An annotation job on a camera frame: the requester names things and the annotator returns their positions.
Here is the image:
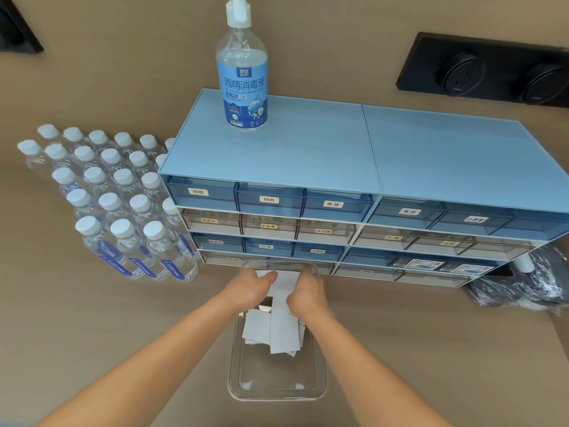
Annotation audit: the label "black plastic bag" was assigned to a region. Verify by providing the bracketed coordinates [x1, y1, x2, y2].
[462, 244, 569, 314]

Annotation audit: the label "clear sanitizer pump bottle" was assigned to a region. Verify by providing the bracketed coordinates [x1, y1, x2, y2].
[215, 0, 269, 133]

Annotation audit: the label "black square wall fixture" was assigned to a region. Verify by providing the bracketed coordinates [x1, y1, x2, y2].
[0, 3, 44, 55]

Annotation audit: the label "round black power socket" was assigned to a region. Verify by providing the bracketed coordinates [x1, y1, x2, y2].
[440, 52, 486, 98]
[520, 62, 569, 106]

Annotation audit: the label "rows of labelled translucent drawers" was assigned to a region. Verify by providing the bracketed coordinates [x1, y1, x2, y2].
[162, 175, 562, 288]

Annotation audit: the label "group of small water bottles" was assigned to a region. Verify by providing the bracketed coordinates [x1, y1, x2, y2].
[17, 123, 201, 283]

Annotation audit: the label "black socket panel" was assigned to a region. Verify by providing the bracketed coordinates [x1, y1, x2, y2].
[395, 32, 569, 108]

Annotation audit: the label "blue drawer cabinet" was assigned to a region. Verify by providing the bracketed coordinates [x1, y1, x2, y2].
[158, 88, 383, 277]
[331, 104, 569, 290]

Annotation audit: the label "clear plastic drawer tray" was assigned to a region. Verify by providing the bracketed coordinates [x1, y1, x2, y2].
[227, 259, 329, 402]

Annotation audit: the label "person's left hand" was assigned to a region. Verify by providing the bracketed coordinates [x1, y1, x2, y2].
[222, 270, 279, 314]

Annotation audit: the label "white bottle cap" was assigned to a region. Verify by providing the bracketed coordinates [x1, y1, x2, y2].
[513, 253, 537, 275]

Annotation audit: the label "person's right hand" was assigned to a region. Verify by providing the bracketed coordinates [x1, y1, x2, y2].
[286, 267, 330, 320]

